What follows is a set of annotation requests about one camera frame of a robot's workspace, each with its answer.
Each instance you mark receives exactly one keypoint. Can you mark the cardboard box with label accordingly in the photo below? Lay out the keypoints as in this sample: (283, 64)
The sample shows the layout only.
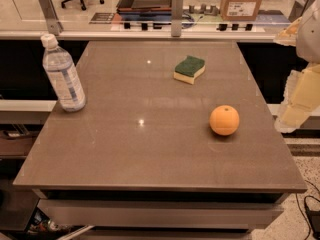
(234, 10)

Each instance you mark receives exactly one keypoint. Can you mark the middle metal glass bracket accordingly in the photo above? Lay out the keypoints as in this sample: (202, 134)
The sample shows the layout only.
(176, 17)

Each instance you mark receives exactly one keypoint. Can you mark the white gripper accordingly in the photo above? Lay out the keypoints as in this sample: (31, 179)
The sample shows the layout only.
(310, 39)

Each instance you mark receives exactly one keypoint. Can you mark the orange fruit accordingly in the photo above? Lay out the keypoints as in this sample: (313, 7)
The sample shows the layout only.
(224, 120)

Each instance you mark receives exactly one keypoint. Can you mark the metal glass bracket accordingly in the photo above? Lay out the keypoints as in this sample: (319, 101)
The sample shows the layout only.
(53, 24)
(176, 17)

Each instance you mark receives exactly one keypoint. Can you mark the left metal glass bracket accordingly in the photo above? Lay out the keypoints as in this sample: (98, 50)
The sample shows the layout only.
(53, 24)

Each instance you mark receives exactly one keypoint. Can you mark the grey drawer front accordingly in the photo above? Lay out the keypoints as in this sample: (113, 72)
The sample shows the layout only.
(182, 215)

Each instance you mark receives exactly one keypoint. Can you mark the green yellow sponge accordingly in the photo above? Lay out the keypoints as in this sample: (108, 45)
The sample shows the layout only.
(189, 69)

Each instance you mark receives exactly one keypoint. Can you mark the clear plastic water bottle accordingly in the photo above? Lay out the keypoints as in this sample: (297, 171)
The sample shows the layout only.
(62, 74)

